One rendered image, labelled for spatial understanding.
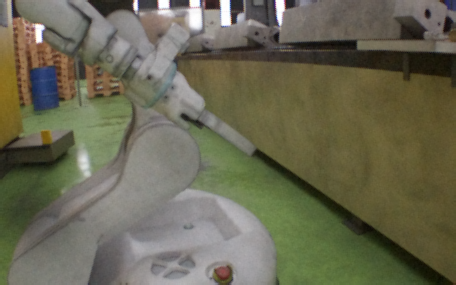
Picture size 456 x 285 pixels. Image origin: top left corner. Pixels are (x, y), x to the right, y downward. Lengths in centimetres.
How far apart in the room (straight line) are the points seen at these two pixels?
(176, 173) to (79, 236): 25
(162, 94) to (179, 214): 55
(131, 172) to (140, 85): 23
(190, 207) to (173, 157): 34
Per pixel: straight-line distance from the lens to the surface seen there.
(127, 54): 53
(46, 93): 734
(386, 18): 128
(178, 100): 53
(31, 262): 81
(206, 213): 103
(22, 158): 301
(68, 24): 53
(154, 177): 72
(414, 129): 118
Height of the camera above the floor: 76
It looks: 14 degrees down
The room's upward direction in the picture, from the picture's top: 3 degrees counter-clockwise
